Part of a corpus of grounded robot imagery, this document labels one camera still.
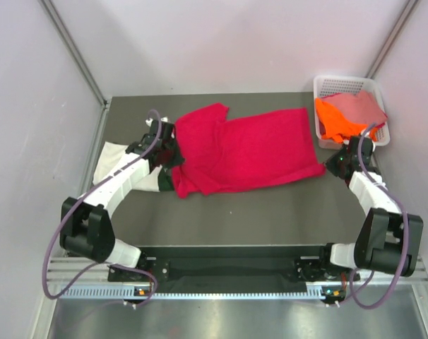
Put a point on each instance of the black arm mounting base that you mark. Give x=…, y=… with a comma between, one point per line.
x=294, y=263

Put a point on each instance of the folded dark green t-shirt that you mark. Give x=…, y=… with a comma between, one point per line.
x=164, y=180

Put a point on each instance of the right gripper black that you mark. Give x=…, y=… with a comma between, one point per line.
x=330, y=164

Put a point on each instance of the dark grey table mat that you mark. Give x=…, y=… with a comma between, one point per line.
x=308, y=212

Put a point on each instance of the orange t-shirt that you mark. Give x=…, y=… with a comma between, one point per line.
x=336, y=127

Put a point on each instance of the folded white t-shirt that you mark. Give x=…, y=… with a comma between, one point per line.
x=109, y=158

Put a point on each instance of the crimson red t-shirt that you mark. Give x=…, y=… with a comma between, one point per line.
x=234, y=155

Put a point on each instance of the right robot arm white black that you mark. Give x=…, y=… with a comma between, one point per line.
x=380, y=241

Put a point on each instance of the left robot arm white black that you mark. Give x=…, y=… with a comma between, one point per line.
x=145, y=165

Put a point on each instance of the pink t-shirt in basket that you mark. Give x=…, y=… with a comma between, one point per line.
x=360, y=108

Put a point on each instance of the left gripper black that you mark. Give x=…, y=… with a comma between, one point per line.
x=177, y=160

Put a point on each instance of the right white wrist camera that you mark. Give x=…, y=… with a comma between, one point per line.
x=372, y=135

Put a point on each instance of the grey slotted cable duct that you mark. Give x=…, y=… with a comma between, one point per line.
x=134, y=292

